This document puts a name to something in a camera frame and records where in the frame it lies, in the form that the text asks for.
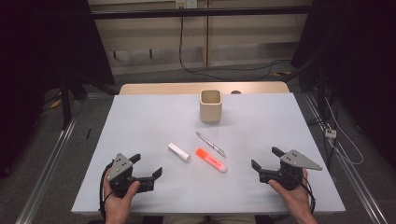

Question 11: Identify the light grey table board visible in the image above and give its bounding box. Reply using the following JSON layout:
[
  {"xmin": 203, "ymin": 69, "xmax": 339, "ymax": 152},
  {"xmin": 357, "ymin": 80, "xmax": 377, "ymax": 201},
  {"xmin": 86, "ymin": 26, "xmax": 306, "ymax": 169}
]
[{"xmin": 70, "ymin": 92, "xmax": 347, "ymax": 216}]

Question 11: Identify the black curtain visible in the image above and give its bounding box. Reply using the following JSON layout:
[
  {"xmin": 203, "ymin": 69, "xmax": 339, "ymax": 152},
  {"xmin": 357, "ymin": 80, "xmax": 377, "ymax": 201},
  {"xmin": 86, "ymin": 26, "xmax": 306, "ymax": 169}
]
[
  {"xmin": 290, "ymin": 0, "xmax": 396, "ymax": 162},
  {"xmin": 0, "ymin": 0, "xmax": 115, "ymax": 178}
]

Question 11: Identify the black metal stand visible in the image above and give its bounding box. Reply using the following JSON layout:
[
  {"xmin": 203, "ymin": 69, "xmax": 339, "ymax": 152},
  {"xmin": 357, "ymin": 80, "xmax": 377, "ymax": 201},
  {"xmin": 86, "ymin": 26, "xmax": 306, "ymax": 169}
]
[
  {"xmin": 59, "ymin": 74, "xmax": 120, "ymax": 130},
  {"xmin": 298, "ymin": 59, "xmax": 332, "ymax": 125}
]

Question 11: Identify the aluminium floor rail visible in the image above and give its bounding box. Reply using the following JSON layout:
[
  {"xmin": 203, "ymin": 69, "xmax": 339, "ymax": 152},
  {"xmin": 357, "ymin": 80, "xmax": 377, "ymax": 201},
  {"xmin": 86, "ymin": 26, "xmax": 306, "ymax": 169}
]
[
  {"xmin": 303, "ymin": 92, "xmax": 389, "ymax": 224},
  {"xmin": 15, "ymin": 92, "xmax": 83, "ymax": 224}
]

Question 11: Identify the white cable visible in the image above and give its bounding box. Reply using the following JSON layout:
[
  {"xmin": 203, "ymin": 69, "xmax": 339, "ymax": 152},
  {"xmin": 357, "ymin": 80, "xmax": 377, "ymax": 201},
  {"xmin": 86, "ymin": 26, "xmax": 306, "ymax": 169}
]
[{"xmin": 323, "ymin": 96, "xmax": 364, "ymax": 166}]

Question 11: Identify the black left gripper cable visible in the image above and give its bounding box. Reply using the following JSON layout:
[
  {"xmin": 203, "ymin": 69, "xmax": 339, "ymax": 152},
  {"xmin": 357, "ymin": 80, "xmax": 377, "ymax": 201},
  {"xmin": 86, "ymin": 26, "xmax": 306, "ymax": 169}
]
[{"xmin": 98, "ymin": 161, "xmax": 115, "ymax": 220}]

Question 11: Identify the orange highlighter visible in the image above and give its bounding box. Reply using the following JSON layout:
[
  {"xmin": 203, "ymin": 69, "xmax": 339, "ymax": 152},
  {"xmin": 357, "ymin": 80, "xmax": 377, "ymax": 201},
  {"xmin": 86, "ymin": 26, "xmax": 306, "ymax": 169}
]
[{"xmin": 194, "ymin": 147, "xmax": 228, "ymax": 175}]

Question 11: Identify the black floor cable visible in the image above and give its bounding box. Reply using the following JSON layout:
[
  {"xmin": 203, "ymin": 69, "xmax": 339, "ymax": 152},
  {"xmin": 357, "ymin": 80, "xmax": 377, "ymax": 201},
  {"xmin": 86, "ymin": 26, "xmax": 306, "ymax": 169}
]
[{"xmin": 177, "ymin": 15, "xmax": 292, "ymax": 82}]

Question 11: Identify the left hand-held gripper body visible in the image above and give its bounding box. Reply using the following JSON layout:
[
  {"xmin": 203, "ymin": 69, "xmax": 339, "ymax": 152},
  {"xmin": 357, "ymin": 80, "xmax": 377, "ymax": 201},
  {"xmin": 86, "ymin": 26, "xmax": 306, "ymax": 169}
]
[{"xmin": 106, "ymin": 152, "xmax": 156, "ymax": 199}]

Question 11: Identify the person's left hand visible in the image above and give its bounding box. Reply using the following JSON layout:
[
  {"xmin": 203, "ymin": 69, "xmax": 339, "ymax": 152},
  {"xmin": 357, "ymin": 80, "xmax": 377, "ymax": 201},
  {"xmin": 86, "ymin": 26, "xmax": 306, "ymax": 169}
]
[{"xmin": 102, "ymin": 169, "xmax": 142, "ymax": 224}]

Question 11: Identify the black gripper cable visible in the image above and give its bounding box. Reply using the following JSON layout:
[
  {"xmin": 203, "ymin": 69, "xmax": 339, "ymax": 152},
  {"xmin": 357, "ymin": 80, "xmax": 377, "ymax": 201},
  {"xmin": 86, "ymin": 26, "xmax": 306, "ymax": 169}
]
[
  {"xmin": 98, "ymin": 161, "xmax": 115, "ymax": 220},
  {"xmin": 298, "ymin": 174, "xmax": 317, "ymax": 216}
]

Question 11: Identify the white glue stick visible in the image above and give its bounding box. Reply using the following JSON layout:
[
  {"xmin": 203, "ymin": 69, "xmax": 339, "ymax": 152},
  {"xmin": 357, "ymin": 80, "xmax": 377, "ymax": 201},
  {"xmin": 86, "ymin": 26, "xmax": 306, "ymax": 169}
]
[{"xmin": 167, "ymin": 142, "xmax": 191, "ymax": 163}]

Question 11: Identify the person's right hand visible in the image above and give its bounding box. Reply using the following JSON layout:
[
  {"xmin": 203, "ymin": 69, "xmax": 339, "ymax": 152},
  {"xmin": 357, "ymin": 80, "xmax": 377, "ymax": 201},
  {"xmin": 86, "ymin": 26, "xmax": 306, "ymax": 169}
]
[{"xmin": 268, "ymin": 167, "xmax": 318, "ymax": 224}]

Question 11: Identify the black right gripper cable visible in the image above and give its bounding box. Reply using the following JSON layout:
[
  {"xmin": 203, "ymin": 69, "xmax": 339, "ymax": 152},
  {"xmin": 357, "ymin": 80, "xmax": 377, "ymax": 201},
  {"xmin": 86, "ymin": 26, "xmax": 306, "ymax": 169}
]
[{"xmin": 298, "ymin": 174, "xmax": 317, "ymax": 216}]

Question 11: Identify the white wall socket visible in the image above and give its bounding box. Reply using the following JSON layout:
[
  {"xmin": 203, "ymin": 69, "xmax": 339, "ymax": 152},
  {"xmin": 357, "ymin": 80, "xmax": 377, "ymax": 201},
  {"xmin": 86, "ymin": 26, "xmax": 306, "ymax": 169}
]
[{"xmin": 175, "ymin": 0, "xmax": 199, "ymax": 9}]

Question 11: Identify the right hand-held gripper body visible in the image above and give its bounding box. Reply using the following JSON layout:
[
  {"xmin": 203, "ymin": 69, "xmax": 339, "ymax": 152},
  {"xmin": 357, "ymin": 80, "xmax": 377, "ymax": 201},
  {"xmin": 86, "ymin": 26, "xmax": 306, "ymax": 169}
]
[{"xmin": 258, "ymin": 149, "xmax": 323, "ymax": 191}]

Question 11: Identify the beige square pen holder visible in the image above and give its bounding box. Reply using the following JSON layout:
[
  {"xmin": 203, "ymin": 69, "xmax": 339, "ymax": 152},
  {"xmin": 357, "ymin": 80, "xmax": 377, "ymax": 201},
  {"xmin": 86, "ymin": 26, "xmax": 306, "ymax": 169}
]
[{"xmin": 199, "ymin": 89, "xmax": 223, "ymax": 123}]

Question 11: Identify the black horizontal bar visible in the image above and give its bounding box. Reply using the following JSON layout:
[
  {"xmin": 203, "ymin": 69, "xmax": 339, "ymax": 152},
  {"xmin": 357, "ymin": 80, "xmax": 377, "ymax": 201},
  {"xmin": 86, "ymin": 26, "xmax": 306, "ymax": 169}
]
[{"xmin": 90, "ymin": 5, "xmax": 312, "ymax": 21}]

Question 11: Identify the wooden table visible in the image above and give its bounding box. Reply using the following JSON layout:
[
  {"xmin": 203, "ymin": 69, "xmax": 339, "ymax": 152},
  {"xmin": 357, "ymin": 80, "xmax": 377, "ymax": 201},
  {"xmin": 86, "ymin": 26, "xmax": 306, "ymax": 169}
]
[{"xmin": 119, "ymin": 81, "xmax": 290, "ymax": 96}]

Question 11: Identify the silver pen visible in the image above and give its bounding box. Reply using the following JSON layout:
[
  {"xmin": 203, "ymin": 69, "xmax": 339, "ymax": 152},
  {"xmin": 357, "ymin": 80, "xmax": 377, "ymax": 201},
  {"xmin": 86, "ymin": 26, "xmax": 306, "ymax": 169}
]
[{"xmin": 195, "ymin": 131, "xmax": 227, "ymax": 158}]

